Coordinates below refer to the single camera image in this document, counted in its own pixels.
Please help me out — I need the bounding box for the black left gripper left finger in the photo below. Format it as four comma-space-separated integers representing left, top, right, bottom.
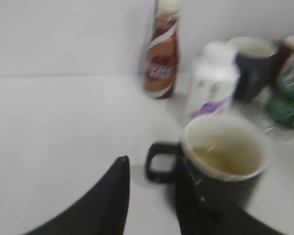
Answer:
29, 156, 130, 235

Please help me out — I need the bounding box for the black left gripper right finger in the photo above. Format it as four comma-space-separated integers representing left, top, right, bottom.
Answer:
175, 156, 280, 235

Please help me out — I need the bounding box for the black mug white inside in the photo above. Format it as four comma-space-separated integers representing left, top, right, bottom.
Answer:
145, 115, 272, 209

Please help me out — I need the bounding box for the dark blue mug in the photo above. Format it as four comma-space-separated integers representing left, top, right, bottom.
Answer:
227, 36, 278, 103

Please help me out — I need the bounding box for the dark red mug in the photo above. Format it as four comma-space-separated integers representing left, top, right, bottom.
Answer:
274, 35, 294, 80

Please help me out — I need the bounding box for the white purple yogurt bottle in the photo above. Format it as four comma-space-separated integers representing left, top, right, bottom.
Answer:
183, 41, 240, 124

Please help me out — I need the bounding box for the clear bottle green label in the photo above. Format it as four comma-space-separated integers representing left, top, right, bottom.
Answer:
264, 52, 294, 141

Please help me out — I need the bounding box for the brown red drink bottle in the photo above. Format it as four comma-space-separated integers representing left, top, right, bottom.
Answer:
145, 0, 182, 99

